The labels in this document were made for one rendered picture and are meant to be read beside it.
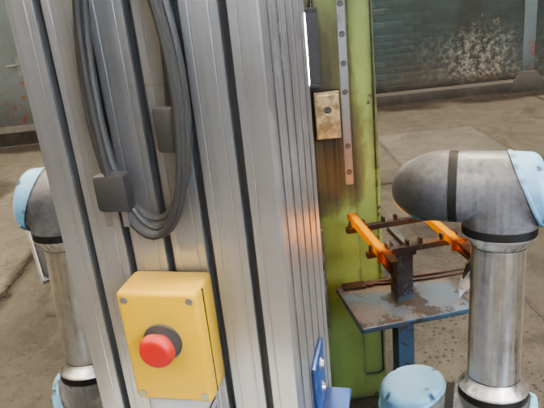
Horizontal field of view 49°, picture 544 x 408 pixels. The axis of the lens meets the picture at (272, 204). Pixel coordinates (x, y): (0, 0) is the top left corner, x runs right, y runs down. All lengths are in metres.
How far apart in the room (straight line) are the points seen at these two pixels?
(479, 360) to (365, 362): 1.60
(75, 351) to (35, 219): 0.27
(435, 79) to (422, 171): 7.43
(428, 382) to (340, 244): 1.27
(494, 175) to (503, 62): 7.75
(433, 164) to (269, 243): 0.43
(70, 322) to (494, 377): 0.77
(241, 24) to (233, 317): 0.31
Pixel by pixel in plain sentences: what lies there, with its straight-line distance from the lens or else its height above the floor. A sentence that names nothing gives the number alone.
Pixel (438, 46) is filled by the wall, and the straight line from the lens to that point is 8.33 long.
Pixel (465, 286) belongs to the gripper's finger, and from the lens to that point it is 1.58.
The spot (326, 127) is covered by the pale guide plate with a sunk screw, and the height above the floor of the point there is 1.23.
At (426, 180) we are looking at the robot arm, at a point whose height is 1.43.
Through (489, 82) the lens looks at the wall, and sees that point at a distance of 8.64.
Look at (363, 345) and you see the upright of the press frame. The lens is 2.59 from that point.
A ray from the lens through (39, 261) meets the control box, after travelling 1.95.
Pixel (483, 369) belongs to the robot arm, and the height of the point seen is 1.11.
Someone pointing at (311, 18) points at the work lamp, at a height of 1.61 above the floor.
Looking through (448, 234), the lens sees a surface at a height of 0.93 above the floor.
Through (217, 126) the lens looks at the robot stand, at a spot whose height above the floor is 1.62.
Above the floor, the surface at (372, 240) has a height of 0.93.
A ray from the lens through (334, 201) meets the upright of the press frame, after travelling 2.27.
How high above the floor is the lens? 1.74
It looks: 21 degrees down
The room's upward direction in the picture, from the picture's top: 6 degrees counter-clockwise
